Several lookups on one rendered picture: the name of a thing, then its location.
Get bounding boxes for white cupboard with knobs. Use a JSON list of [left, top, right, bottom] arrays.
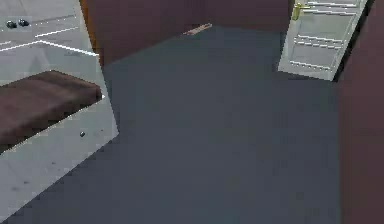
[[0, 0, 120, 223]]

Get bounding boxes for white panelled room door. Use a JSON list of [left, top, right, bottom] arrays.
[[277, 0, 369, 82]]

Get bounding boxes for brown cushion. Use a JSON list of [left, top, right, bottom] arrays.
[[0, 69, 103, 154]]

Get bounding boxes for brass door handle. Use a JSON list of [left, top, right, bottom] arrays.
[[291, 2, 311, 22]]

